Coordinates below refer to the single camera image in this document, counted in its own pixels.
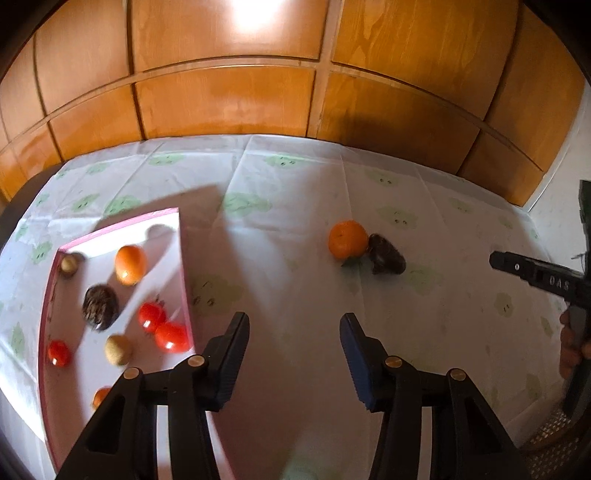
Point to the person's right hand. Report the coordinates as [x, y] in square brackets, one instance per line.
[567, 350]

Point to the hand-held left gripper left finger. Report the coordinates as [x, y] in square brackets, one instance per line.
[235, 364]

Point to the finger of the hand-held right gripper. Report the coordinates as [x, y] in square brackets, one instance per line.
[540, 274]

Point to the woven cane chair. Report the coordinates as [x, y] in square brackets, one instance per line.
[554, 438]

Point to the dark brown oblong fruit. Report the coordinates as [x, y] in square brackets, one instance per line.
[387, 258]

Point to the small yellow-green fruit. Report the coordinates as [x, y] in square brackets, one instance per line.
[118, 350]
[69, 264]

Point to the pink and white cardboard box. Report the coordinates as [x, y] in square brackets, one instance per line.
[76, 383]

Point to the orange with green leaf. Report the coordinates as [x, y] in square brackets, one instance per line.
[347, 239]

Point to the round orange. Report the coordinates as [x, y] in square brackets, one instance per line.
[101, 398]

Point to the oval orange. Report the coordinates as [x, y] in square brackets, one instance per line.
[130, 264]

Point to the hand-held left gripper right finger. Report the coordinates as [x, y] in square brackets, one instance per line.
[358, 364]

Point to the dark speckled round fruit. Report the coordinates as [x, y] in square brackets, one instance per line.
[99, 308]

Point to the red tomato with stem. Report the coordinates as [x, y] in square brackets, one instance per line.
[151, 314]

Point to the cloud print tablecloth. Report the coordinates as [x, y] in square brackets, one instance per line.
[286, 194]

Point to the wooden panelled wardrobe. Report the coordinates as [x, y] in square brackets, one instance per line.
[231, 106]

